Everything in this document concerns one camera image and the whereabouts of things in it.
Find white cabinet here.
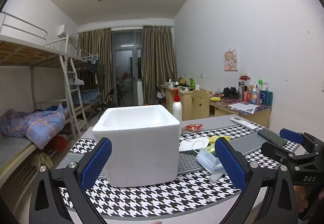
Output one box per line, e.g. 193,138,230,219
137,81,145,105

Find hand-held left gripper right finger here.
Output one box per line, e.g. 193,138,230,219
214,137,299,224

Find blue plaid quilt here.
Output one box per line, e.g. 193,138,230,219
0,106,70,150

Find white face mask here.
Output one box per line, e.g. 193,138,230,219
179,137,209,152

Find blue checked bedding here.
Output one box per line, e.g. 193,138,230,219
80,90,101,104

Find person's right hand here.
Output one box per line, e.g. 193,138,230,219
295,186,307,212

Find wooden chair with smiley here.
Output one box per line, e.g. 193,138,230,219
190,90,210,120

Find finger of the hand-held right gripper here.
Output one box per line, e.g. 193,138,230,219
279,128,307,149
261,141,299,164

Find blue face mask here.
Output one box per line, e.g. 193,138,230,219
196,148,224,172

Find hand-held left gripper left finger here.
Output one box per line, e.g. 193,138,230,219
30,137,112,224

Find white remote control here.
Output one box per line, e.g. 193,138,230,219
231,117,264,130

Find white foam box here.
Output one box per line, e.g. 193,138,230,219
92,105,181,188

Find white bottle with green cap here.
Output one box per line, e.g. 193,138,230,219
256,80,264,104

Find printed paper sheets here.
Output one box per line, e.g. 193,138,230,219
228,103,260,114

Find white air conditioner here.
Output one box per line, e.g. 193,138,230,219
58,25,76,41

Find grey mattress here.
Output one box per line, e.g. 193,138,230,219
0,135,34,170

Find white tube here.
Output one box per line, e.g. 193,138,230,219
209,170,226,183

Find white metal bunk bed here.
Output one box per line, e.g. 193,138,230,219
0,12,89,189
76,48,102,116

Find yellow sponge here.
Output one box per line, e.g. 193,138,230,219
208,135,232,143

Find dark hanging garment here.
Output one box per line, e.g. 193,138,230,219
96,62,104,85

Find black white houndstooth mat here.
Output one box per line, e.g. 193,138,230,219
59,123,304,217

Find white bottle with red pump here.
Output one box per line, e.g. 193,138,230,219
172,89,183,121

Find black folding chair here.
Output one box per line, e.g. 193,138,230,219
100,89,117,113
155,86,167,107

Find black phone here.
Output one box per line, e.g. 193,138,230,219
257,128,288,146

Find blue hanging garment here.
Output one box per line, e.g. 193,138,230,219
87,58,98,73

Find pink cartoon wall poster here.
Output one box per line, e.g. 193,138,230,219
223,49,238,71

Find light wooden desk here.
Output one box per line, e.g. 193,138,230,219
161,84,212,119

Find black headphones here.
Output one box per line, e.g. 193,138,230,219
223,87,239,99

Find glass balcony door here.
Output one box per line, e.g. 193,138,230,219
111,29,143,107

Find beige cloth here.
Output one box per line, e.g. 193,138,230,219
32,152,52,167

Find red bag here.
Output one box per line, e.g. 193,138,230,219
52,135,67,152

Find red snack packet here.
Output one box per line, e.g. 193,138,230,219
184,123,204,131

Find brown curtain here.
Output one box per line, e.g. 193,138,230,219
142,25,177,105
77,28,112,108

